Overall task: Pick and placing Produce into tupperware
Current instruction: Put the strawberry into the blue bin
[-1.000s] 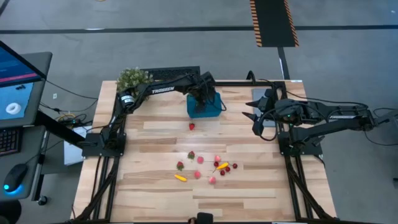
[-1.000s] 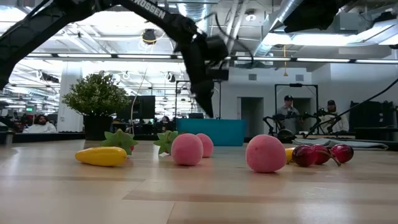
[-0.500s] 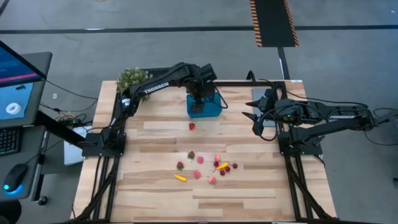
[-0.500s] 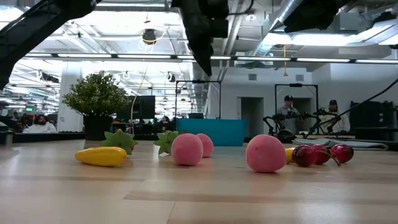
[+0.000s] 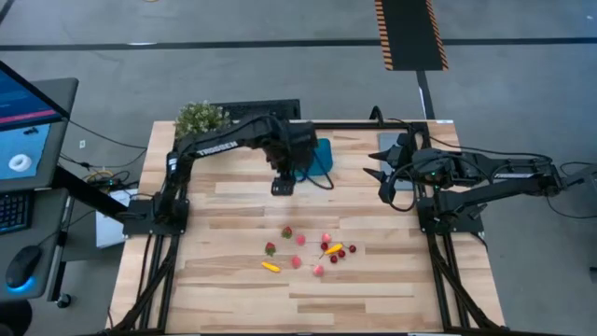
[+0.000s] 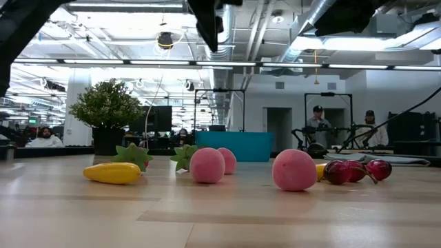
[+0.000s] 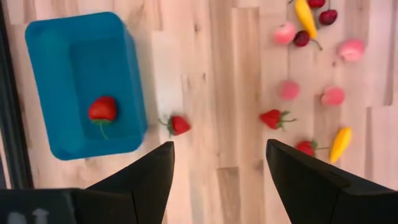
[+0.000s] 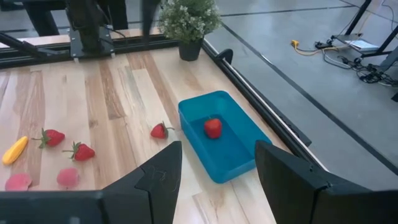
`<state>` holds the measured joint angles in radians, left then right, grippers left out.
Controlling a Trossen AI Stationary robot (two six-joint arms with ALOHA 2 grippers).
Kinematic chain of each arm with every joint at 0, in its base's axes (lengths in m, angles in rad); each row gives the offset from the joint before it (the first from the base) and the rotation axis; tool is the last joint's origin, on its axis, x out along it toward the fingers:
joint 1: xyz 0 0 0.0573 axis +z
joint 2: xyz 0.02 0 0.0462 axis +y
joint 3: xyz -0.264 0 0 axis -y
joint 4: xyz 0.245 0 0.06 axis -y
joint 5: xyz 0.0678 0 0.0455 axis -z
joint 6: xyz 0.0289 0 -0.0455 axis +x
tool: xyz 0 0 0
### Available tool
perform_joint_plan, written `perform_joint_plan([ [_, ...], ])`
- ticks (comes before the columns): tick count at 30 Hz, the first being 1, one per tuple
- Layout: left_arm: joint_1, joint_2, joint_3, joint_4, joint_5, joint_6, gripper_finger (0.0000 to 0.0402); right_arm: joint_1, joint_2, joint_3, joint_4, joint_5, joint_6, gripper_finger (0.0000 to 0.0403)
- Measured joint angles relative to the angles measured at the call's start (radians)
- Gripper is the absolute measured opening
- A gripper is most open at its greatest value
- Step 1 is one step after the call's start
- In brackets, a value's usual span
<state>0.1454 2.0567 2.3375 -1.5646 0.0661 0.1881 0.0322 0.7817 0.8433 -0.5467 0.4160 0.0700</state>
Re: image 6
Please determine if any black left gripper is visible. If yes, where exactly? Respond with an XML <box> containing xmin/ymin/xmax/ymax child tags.
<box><xmin>187</xmin><ymin>0</ymin><xmax>244</xmax><ymax>53</ymax></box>

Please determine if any pink fuzzy peach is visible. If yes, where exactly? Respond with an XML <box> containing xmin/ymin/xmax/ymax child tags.
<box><xmin>189</xmin><ymin>147</ymin><xmax>227</xmax><ymax>185</ymax></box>
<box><xmin>271</xmin><ymin>148</ymin><xmax>318</xmax><ymax>192</ymax></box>
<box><xmin>216</xmin><ymin>147</ymin><xmax>238</xmax><ymax>176</ymax></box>

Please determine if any dark red cherry with stem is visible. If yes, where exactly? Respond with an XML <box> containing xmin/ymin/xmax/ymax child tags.
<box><xmin>365</xmin><ymin>158</ymin><xmax>393</xmax><ymax>182</ymax></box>
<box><xmin>346</xmin><ymin>159</ymin><xmax>368</xmax><ymax>183</ymax></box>
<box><xmin>322</xmin><ymin>160</ymin><xmax>379</xmax><ymax>186</ymax></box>

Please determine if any blue plastic tupperware container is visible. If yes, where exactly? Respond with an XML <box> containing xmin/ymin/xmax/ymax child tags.
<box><xmin>195</xmin><ymin>130</ymin><xmax>276</xmax><ymax>163</ymax></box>

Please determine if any black monitor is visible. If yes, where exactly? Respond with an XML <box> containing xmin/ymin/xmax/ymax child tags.
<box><xmin>129</xmin><ymin>105</ymin><xmax>173</xmax><ymax>134</ymax></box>

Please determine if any person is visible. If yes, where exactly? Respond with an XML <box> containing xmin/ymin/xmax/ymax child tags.
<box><xmin>306</xmin><ymin>105</ymin><xmax>334</xmax><ymax>149</ymax></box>
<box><xmin>354</xmin><ymin>110</ymin><xmax>389</xmax><ymax>148</ymax></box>
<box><xmin>24</xmin><ymin>126</ymin><xmax>65</xmax><ymax>148</ymax></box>
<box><xmin>176</xmin><ymin>127</ymin><xmax>191</xmax><ymax>147</ymax></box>

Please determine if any long ceiling light bar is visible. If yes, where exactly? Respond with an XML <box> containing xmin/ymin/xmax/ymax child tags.
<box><xmin>13</xmin><ymin>58</ymin><xmax>441</xmax><ymax>72</ymax></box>

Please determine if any black equipment cabinet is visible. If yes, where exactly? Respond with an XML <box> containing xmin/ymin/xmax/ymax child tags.
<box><xmin>387</xmin><ymin>110</ymin><xmax>439</xmax><ymax>142</ymax></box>

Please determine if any green bushy plant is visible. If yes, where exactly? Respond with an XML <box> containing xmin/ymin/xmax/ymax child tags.
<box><xmin>68</xmin><ymin>77</ymin><xmax>146</xmax><ymax>130</ymax></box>

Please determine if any black round dome device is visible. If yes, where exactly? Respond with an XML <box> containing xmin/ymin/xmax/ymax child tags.
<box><xmin>306</xmin><ymin>142</ymin><xmax>329</xmax><ymax>160</ymax></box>

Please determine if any grey cloth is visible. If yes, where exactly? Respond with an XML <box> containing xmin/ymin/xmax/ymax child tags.
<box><xmin>323</xmin><ymin>152</ymin><xmax>431</xmax><ymax>167</ymax></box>

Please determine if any black background desk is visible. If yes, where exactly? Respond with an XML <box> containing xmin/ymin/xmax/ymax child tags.
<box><xmin>392</xmin><ymin>139</ymin><xmax>441</xmax><ymax>156</ymax></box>

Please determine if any black plant pot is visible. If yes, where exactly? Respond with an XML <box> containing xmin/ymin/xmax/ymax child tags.
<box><xmin>92</xmin><ymin>127</ymin><xmax>126</xmax><ymax>156</ymax></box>

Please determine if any black ceiling spotlight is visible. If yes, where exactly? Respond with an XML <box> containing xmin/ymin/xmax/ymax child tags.
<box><xmin>43</xmin><ymin>79</ymin><xmax>67</xmax><ymax>94</ymax></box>

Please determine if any silver ventilation duct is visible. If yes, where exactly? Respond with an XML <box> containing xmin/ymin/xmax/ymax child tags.
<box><xmin>277</xmin><ymin>0</ymin><xmax>347</xmax><ymax>65</ymax></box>

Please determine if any black ceiling device yellow cable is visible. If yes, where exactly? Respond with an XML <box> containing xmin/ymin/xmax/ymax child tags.
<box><xmin>156</xmin><ymin>31</ymin><xmax>174</xmax><ymax>50</ymax></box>

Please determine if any silver vertical duct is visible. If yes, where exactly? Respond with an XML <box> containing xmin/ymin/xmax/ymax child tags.
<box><xmin>205</xmin><ymin>5</ymin><xmax>236</xmax><ymax>132</ymax></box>

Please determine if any black rectangular frame stand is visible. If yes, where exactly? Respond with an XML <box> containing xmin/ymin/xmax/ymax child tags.
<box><xmin>303</xmin><ymin>92</ymin><xmax>353</xmax><ymax>138</ymax></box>
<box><xmin>194</xmin><ymin>88</ymin><xmax>246</xmax><ymax>133</ymax></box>

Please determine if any yellow hanging cord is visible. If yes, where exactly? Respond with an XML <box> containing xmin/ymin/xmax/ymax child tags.
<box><xmin>312</xmin><ymin>49</ymin><xmax>320</xmax><ymax>85</ymax></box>

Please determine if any thick black slanted cable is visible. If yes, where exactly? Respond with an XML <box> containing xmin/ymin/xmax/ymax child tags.
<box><xmin>337</xmin><ymin>85</ymin><xmax>441</xmax><ymax>154</ymax></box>

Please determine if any white hanging cable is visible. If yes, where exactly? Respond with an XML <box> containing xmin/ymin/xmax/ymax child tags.
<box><xmin>143</xmin><ymin>74</ymin><xmax>165</xmax><ymax>149</ymax></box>

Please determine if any black table edge rail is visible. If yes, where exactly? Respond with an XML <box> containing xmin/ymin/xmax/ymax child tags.
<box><xmin>0</xmin><ymin>146</ymin><xmax>441</xmax><ymax>168</ymax></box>

